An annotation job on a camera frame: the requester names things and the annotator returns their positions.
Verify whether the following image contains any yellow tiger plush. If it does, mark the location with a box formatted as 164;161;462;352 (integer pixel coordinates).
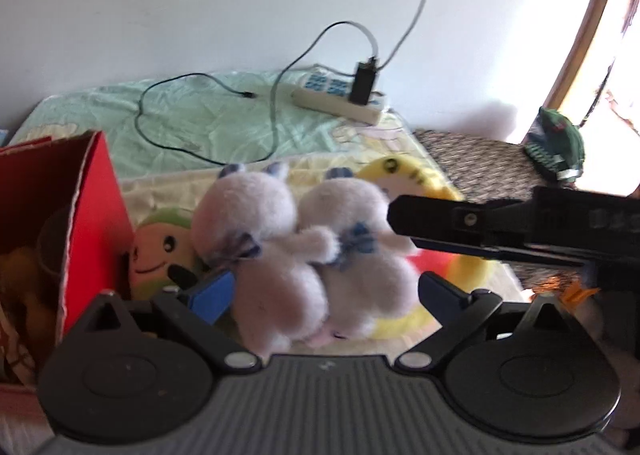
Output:
356;155;494;340

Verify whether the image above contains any white twin bunny plush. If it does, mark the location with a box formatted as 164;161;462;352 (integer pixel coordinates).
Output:
191;163;418;357

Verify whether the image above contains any green round plush toy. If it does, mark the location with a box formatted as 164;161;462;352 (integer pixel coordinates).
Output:
128;207;204;300

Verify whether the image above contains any green cloth item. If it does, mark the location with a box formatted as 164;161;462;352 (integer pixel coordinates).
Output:
522;107;586;185

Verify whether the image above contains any patterned brown stool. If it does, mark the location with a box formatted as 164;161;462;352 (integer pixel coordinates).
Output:
412;128;586;296

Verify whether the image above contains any red cardboard box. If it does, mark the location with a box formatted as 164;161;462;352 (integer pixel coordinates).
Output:
1;131;134;387

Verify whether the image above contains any cartoon print bed sheet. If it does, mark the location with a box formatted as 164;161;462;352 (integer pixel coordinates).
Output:
8;70;532;355

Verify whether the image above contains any black charger adapter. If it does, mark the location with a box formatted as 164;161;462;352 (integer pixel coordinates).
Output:
348;57;378;106

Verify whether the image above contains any white power strip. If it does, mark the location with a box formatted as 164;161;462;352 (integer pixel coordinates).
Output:
292;69;390;126

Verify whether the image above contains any black charging cable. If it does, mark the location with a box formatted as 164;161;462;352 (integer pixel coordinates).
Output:
133;20;380;167

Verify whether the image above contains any wooden door frame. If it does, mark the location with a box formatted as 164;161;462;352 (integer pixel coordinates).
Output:
544;0;608;109

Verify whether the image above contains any white power cord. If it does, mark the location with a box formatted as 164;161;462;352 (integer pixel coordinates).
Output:
311;0;445;81

